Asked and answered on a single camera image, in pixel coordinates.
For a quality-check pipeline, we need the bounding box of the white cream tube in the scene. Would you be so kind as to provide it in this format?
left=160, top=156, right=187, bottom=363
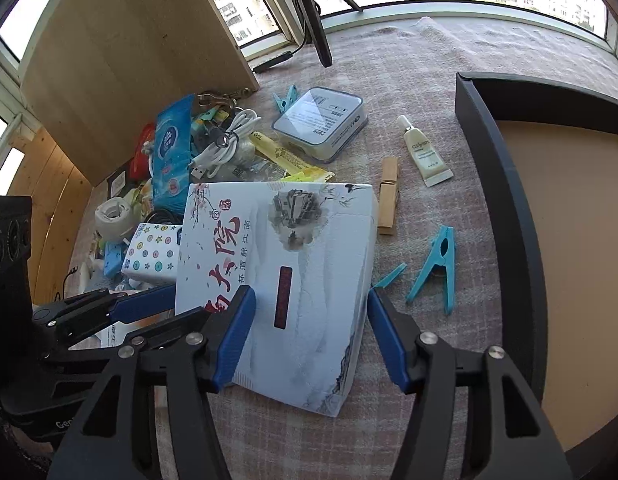
left=397, top=115, right=453, bottom=188

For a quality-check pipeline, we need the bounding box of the white usb cable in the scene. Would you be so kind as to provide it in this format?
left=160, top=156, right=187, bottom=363
left=189, top=107, right=263, bottom=181

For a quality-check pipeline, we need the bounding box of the wooden clothespin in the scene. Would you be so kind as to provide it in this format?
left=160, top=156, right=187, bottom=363
left=377, top=156, right=399, bottom=235

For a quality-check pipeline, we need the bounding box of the small blue clothespin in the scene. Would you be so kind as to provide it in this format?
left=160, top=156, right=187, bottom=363
left=272, top=84, right=298, bottom=115

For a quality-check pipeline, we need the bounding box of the white square tin box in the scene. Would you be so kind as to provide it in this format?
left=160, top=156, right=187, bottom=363
left=272, top=87, right=369, bottom=164

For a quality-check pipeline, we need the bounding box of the wooden board panel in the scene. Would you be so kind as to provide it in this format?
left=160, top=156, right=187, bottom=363
left=19, top=0, right=259, bottom=185

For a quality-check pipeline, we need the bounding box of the blue wet wipes pack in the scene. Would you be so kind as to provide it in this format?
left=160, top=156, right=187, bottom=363
left=152, top=94, right=194, bottom=214

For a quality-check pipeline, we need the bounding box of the yellow sachet stick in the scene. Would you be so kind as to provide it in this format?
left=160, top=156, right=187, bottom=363
left=249, top=131, right=335, bottom=183

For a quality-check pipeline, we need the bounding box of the polka dot tissue pack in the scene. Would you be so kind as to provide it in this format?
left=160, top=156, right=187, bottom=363
left=121, top=223, right=182, bottom=285

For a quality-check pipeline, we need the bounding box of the blue music card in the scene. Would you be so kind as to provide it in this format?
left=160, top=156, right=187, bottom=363
left=103, top=242, right=126, bottom=278

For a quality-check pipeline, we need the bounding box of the white round mosquito device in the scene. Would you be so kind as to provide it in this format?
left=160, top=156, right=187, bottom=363
left=94, top=197, right=140, bottom=244

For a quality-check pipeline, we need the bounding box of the white painted tissue box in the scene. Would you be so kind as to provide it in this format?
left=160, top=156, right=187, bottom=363
left=175, top=181, right=377, bottom=417

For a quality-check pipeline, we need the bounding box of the black tray cork bottom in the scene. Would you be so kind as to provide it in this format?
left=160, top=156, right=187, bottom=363
left=454, top=71, right=618, bottom=480

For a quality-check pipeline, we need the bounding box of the plaid tablecloth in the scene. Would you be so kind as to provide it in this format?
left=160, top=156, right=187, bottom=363
left=210, top=16, right=618, bottom=479

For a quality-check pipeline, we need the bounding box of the red pouch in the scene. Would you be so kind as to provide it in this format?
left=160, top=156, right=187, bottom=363
left=129, top=122, right=155, bottom=181

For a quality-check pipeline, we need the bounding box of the blue clothespin large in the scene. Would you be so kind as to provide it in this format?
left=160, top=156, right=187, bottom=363
left=405, top=226, right=455, bottom=315

